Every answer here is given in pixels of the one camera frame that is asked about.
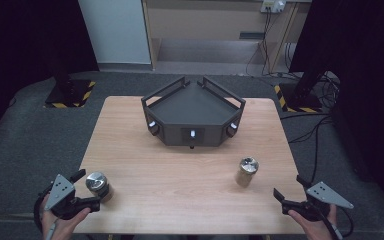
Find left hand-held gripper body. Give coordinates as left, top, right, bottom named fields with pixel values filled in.
left=44, top=173, right=82, bottom=221

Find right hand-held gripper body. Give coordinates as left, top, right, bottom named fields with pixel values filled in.
left=299, top=181, right=355, bottom=223

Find dark brown spice jar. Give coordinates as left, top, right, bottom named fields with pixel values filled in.
left=85, top=171, right=115, bottom=204

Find tan spice jar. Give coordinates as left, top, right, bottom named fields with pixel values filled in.
left=234, top=156, right=260, bottom=188

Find black corner rack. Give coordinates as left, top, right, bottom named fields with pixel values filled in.
left=141, top=75, right=247, bottom=150

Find person's right hand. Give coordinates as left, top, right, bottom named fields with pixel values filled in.
left=288, top=204, right=343, bottom=240

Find person's left hand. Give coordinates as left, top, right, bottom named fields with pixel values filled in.
left=41, top=194, right=92, bottom=240

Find black stand with striped base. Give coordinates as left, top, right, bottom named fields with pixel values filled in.
left=273, top=64, right=329, bottom=114
left=43, top=49, right=97, bottom=109

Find dark curtain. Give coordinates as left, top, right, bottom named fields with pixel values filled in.
left=289, top=0, right=384, bottom=218
left=0, top=0, right=100, bottom=151

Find white panel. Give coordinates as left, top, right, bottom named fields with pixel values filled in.
left=77, top=0, right=153, bottom=65

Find white power strip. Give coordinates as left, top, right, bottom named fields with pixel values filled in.
left=260, top=0, right=287, bottom=14

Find light wooden desk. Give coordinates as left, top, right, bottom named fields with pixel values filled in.
left=141, top=0, right=312, bottom=74

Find right hand-held gripper cable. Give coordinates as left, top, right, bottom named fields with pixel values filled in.
left=308, top=201, right=355, bottom=240

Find hand-held gripper cable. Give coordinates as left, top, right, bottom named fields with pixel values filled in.
left=33, top=190, right=60, bottom=240
left=308, top=201, right=355, bottom=240

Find left hand-held gripper cable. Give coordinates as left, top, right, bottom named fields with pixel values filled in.
left=33, top=190, right=60, bottom=240

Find tangle of black floor cables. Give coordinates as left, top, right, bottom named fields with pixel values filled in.
left=279, top=70, right=342, bottom=185

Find black hanging cables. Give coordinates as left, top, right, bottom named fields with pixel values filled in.
left=244, top=11, right=275, bottom=77

